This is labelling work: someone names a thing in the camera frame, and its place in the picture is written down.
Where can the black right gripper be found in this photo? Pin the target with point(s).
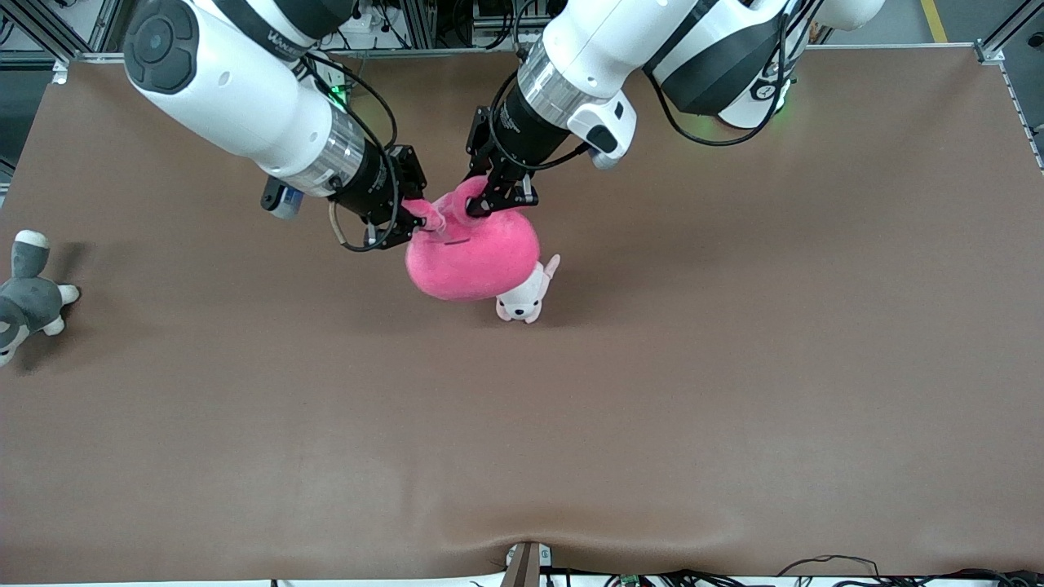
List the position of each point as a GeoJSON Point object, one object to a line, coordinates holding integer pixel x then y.
{"type": "Point", "coordinates": [369, 189]}

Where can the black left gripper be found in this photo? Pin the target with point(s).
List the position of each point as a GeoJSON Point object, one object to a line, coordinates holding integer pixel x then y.
{"type": "Point", "coordinates": [522, 136]}

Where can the pink blob plush toy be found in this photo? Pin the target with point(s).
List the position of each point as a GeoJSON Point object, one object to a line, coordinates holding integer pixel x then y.
{"type": "Point", "coordinates": [473, 261]}

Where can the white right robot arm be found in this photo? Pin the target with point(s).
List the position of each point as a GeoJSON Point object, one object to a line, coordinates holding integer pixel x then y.
{"type": "Point", "coordinates": [236, 90]}

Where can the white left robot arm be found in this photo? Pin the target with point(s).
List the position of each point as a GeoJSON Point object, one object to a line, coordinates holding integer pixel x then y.
{"type": "Point", "coordinates": [701, 49]}

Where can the white pink dog plush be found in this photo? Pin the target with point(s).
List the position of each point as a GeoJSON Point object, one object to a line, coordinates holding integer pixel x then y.
{"type": "Point", "coordinates": [526, 302]}

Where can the brown table cover mat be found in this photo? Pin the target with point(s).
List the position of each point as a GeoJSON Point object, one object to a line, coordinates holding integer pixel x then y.
{"type": "Point", "coordinates": [522, 448]}

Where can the grey white husky plush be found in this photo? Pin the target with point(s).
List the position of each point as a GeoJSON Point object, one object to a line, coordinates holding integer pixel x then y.
{"type": "Point", "coordinates": [28, 302]}

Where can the small green circuit board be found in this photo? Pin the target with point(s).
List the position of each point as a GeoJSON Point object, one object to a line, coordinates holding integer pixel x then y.
{"type": "Point", "coordinates": [629, 580]}

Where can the brown camera mount post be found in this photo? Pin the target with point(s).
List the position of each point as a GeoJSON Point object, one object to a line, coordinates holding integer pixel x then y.
{"type": "Point", "coordinates": [524, 567]}

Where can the small metal edge bracket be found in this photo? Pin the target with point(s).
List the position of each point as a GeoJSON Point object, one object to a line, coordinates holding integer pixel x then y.
{"type": "Point", "coordinates": [60, 73]}

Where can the aluminium frame posts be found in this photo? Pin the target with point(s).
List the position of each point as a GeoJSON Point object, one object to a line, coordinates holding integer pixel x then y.
{"type": "Point", "coordinates": [57, 20]}

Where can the aluminium table edge rail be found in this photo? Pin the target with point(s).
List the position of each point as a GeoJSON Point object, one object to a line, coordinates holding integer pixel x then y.
{"type": "Point", "coordinates": [897, 50]}

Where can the aluminium corner bracket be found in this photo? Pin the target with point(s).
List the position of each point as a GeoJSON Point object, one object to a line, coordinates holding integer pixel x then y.
{"type": "Point", "coordinates": [988, 50]}

